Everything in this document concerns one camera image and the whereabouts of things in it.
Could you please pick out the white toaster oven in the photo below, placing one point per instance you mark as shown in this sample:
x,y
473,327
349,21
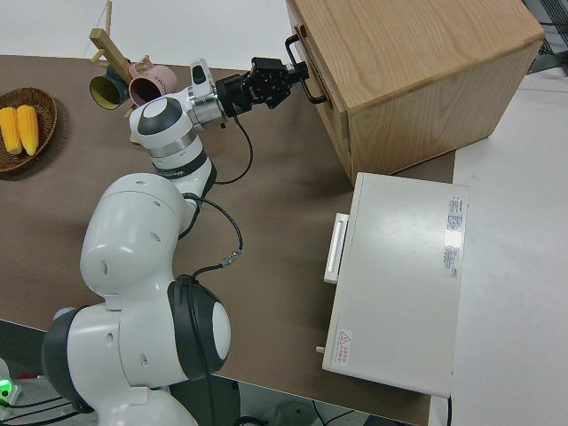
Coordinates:
x,y
399,275

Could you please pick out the dark teal mug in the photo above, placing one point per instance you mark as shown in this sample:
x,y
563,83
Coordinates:
x,y
102,91

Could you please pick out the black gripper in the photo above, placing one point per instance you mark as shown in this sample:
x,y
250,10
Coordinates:
x,y
235,95

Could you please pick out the wooden drawer with slot grip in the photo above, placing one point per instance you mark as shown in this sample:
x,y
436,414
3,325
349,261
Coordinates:
x,y
337,142

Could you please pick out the yellow corn cob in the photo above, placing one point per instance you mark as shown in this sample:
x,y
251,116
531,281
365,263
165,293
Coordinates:
x,y
28,128
10,131

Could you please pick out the pink mug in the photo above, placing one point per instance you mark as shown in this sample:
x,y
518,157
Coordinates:
x,y
162,82

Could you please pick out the brown wicker basket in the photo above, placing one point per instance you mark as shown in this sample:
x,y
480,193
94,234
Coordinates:
x,y
44,115

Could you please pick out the brown table mat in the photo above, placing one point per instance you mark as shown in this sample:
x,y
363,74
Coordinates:
x,y
275,213

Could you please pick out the light wooden cabinet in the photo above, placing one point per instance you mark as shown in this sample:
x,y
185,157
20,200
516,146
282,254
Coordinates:
x,y
421,66

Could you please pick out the wooden mug tree stand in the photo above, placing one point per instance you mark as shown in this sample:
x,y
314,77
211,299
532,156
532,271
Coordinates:
x,y
106,44

